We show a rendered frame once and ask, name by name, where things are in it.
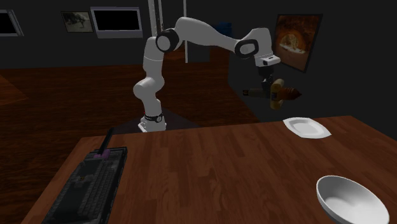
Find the dark brown bottle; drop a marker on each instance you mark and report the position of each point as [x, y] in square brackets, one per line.
[290, 93]

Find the dark robot stand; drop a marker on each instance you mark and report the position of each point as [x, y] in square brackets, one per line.
[181, 122]

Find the yellow bottle with dark label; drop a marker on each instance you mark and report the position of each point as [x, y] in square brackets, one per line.
[277, 100]

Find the white plate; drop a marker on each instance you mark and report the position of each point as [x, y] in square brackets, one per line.
[305, 127]

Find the white door frame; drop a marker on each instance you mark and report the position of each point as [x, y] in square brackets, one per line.
[155, 18]

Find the orange wall picture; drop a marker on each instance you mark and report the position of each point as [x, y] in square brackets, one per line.
[296, 40]

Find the black stick with purple base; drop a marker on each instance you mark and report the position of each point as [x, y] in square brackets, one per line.
[105, 144]

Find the brown wooden table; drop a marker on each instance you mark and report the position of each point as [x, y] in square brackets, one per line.
[217, 170]

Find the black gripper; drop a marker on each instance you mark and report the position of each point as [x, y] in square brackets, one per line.
[265, 74]

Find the black keyboard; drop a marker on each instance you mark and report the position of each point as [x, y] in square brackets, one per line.
[90, 189]

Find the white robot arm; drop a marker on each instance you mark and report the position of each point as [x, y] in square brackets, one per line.
[198, 32]

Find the small grey wall picture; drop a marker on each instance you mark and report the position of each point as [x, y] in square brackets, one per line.
[77, 21]

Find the white bowl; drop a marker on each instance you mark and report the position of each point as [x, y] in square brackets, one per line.
[347, 198]

